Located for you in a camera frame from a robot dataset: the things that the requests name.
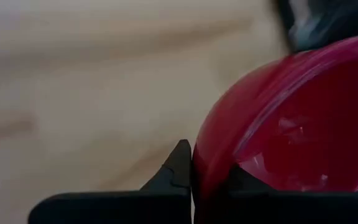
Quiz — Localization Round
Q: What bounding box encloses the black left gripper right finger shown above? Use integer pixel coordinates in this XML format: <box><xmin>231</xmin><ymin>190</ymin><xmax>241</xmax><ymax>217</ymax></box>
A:
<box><xmin>194</xmin><ymin>166</ymin><xmax>358</xmax><ymax>224</ymax></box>

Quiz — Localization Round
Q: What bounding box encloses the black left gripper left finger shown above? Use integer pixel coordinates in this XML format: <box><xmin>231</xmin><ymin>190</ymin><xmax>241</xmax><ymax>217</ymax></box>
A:
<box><xmin>28</xmin><ymin>139</ymin><xmax>193</xmax><ymax>224</ymax></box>

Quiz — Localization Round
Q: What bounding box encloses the small magenta plastic bowl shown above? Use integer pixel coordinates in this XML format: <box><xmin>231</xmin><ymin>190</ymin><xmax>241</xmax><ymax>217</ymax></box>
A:
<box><xmin>191</xmin><ymin>34</ymin><xmax>358</xmax><ymax>224</ymax></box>

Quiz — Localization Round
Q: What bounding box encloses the black aluminium table frame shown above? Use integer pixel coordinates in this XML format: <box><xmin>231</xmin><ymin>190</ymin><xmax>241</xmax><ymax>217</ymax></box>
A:
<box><xmin>272</xmin><ymin>0</ymin><xmax>358</xmax><ymax>54</ymax></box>

